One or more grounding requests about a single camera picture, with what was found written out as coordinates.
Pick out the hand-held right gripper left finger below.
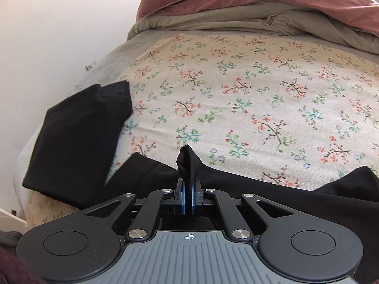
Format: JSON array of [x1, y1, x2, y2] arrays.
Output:
[[84, 179, 188, 242]]

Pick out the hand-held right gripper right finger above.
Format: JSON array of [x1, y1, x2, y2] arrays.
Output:
[[189, 179, 295, 241]]

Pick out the black pants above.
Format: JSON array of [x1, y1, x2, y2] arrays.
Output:
[[104, 144, 379, 284]]

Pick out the floral bed sheet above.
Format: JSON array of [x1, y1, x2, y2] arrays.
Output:
[[25, 32, 379, 228]]

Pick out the folded black garment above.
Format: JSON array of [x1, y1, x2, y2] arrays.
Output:
[[22, 80, 133, 209]]

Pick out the white furniture edge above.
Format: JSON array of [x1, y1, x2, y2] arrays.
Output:
[[0, 208, 28, 224]]

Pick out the burgundy fuzzy cloth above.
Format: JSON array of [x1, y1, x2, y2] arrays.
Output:
[[0, 247, 42, 284]]

